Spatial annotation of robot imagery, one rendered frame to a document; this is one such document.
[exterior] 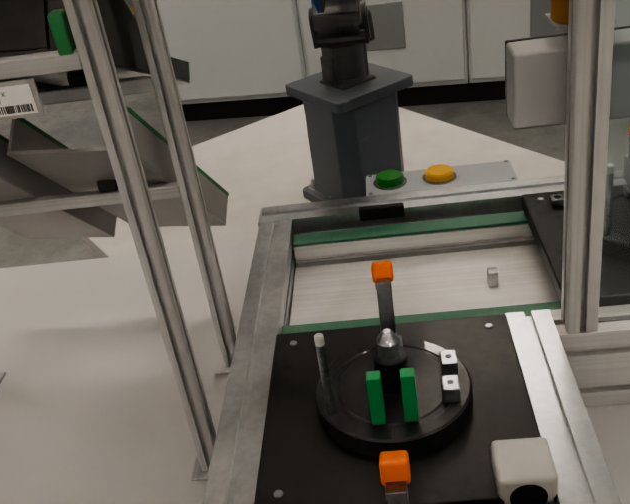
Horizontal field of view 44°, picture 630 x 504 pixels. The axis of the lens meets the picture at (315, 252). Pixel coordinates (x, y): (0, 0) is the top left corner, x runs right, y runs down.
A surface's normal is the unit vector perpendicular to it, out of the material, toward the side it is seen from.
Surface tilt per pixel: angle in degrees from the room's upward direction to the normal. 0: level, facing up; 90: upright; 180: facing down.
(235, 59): 90
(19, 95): 90
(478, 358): 0
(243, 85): 90
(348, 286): 0
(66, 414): 0
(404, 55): 90
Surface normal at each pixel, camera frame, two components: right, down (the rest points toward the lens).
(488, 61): -0.17, 0.52
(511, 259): -0.14, -0.85
